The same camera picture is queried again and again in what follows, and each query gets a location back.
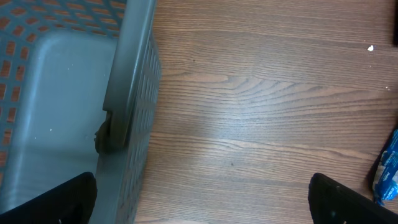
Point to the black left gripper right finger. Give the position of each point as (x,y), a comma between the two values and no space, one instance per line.
(333,203)

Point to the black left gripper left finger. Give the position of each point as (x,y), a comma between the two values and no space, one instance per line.
(70,203)

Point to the blue Oreo cookie pack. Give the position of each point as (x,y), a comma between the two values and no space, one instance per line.
(385,180)

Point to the dark grey plastic basket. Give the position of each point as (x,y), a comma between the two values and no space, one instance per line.
(79,87)

